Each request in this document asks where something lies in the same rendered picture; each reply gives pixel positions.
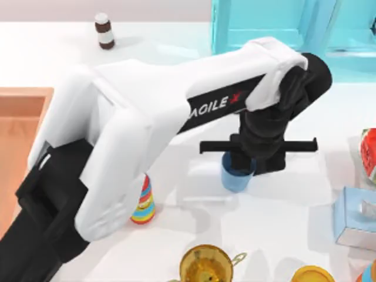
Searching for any brown and white bottle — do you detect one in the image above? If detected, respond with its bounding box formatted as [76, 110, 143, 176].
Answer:
[94, 12, 116, 51]

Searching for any yellow cup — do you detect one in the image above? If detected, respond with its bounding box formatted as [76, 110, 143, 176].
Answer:
[290, 265, 336, 282]

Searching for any gold trophy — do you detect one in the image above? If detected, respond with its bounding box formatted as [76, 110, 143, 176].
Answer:
[179, 244, 248, 282]

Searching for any light blue cup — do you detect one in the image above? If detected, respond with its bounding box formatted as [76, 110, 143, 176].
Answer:
[221, 152, 257, 193]

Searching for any light blue rack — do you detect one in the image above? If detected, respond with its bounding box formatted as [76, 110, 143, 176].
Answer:
[210, 0, 376, 83]

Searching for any shallow salmon box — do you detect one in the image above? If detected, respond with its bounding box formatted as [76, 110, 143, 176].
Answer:
[0, 87, 55, 233]

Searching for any light blue tissue box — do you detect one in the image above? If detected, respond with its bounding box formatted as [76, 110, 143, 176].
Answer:
[333, 186, 376, 251]

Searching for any red and green snack bag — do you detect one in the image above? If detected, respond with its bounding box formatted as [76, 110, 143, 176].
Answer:
[358, 127, 376, 186]

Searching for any stack of coloured rings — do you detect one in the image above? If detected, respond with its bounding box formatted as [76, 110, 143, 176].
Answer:
[130, 173, 157, 226]
[354, 262, 376, 282]

